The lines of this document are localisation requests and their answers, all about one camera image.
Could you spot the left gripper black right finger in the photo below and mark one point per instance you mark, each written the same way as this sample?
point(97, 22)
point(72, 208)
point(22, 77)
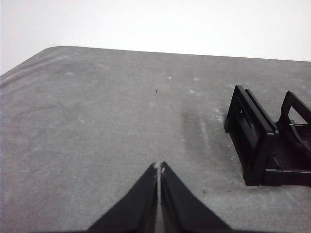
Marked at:
point(182, 208)

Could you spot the black plastic dish rack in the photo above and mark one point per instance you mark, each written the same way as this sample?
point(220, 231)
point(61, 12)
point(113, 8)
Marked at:
point(262, 150)

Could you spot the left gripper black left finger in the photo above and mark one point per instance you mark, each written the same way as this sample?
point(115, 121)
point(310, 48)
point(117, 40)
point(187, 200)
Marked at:
point(138, 208)

